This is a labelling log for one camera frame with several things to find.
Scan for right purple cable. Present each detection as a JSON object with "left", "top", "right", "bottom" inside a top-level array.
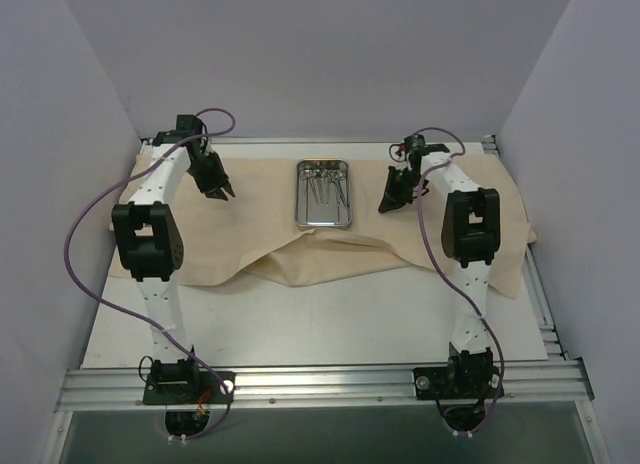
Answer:
[{"left": 409, "top": 127, "right": 503, "bottom": 435}]

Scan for purple cable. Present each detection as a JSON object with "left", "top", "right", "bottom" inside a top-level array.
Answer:
[
  {"left": 409, "top": 127, "right": 503, "bottom": 435},
  {"left": 63, "top": 107, "right": 237, "bottom": 439}
]

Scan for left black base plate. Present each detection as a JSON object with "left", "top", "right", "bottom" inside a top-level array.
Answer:
[{"left": 142, "top": 370, "right": 236, "bottom": 406}]

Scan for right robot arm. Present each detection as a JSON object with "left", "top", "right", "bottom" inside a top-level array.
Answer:
[{"left": 378, "top": 130, "right": 501, "bottom": 397}]

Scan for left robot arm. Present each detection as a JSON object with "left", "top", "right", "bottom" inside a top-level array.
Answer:
[{"left": 111, "top": 112, "right": 235, "bottom": 403}]

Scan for steel surgical forceps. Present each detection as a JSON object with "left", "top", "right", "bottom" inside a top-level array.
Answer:
[{"left": 325, "top": 169, "right": 348, "bottom": 209}]

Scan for beige cloth wrap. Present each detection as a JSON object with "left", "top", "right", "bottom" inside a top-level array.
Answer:
[{"left": 170, "top": 154, "right": 537, "bottom": 298}]

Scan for steel surgical scissors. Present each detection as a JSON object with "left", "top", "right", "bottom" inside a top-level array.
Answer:
[{"left": 299, "top": 168, "right": 327, "bottom": 205}]

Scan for aluminium front rail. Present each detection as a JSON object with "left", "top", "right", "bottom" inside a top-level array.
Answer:
[{"left": 55, "top": 360, "right": 594, "bottom": 412}]

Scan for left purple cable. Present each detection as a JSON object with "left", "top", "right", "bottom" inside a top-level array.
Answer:
[{"left": 63, "top": 107, "right": 237, "bottom": 439}]

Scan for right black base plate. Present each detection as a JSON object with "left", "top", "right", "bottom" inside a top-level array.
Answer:
[{"left": 412, "top": 367, "right": 504, "bottom": 401}]

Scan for steel instrument tray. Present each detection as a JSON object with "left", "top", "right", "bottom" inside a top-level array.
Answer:
[{"left": 294, "top": 158, "right": 352, "bottom": 229}]

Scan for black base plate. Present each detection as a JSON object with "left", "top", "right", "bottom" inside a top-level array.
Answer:
[
  {"left": 142, "top": 370, "right": 236, "bottom": 406},
  {"left": 412, "top": 367, "right": 504, "bottom": 401}
]

